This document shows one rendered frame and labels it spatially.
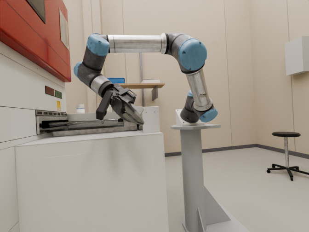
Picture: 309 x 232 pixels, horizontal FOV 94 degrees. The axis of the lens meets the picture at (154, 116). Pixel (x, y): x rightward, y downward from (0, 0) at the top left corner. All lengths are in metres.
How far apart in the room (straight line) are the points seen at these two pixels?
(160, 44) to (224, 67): 3.30
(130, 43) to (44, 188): 0.72
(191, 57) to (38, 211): 0.89
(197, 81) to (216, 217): 1.12
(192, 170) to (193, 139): 0.23
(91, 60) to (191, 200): 1.12
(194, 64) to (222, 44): 3.50
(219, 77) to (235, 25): 1.37
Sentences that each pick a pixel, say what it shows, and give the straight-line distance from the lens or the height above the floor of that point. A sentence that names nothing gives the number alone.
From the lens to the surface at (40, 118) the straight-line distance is 0.96.
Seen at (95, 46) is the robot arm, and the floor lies 1.16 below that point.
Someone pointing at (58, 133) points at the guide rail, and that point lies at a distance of 1.03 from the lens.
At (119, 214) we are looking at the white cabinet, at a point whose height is 0.46.
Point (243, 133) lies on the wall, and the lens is 4.14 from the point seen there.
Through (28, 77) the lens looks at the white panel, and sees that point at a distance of 0.94.
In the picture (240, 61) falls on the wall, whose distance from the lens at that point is 4.31.
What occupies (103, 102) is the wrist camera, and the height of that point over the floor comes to 0.97.
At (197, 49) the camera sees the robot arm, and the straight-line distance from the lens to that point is 0.67.
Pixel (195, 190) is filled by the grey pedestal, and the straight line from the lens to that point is 1.24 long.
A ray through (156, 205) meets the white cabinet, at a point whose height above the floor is 0.47.
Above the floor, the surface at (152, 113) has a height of 0.92.
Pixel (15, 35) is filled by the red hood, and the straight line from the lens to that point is 0.82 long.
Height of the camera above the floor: 0.91
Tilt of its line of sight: level
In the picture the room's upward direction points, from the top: 3 degrees counter-clockwise
